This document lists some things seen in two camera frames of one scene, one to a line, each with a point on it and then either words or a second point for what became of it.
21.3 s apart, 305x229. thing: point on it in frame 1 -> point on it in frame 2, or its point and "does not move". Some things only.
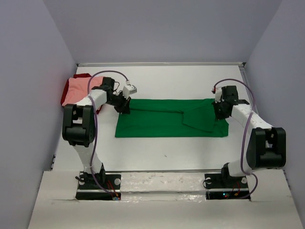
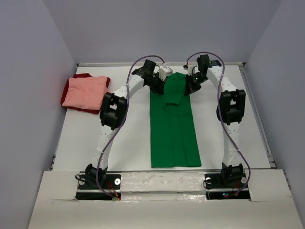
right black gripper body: [218, 108] -> [194, 81]
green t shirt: [171, 117] -> [173, 143]
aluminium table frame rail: [162, 64] does not move
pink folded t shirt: [77, 88] does not move
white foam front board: [164, 200] does not move
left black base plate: [98, 186] does not move
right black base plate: [223, 186] does not move
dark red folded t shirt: [75, 76] does not move
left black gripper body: [119, 102] -> [155, 83]
